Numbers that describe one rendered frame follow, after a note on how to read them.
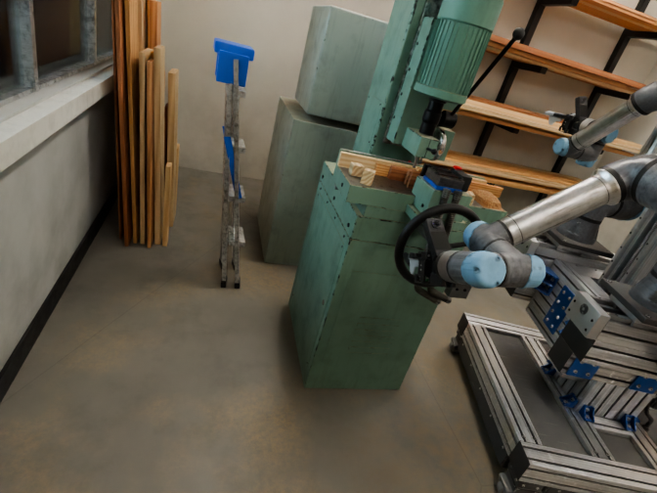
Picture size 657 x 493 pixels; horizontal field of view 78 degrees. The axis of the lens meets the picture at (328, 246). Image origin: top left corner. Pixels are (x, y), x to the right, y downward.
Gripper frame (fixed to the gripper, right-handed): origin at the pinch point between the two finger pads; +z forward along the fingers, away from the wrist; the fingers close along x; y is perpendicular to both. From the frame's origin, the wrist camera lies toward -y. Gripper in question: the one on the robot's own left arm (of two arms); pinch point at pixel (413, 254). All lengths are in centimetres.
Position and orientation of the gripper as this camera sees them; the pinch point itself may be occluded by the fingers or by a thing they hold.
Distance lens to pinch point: 118.2
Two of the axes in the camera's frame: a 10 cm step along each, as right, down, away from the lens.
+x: 9.7, 0.6, 2.4
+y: -0.6, 10.0, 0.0
